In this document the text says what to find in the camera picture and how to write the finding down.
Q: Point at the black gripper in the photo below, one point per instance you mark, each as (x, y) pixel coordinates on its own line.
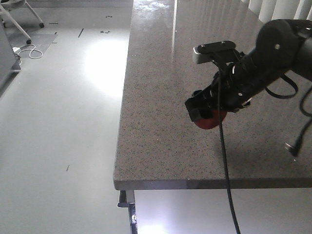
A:
(234, 84)

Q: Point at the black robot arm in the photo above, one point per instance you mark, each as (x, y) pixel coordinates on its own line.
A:
(281, 45)

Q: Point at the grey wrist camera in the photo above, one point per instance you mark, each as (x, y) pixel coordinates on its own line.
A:
(217, 52)

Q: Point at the white curtain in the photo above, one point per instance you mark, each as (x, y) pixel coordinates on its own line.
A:
(268, 10)

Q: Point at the grey cabinet at left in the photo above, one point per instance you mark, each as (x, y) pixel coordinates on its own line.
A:
(9, 65)

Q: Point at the red yellow apple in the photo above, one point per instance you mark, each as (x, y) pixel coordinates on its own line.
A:
(209, 123)

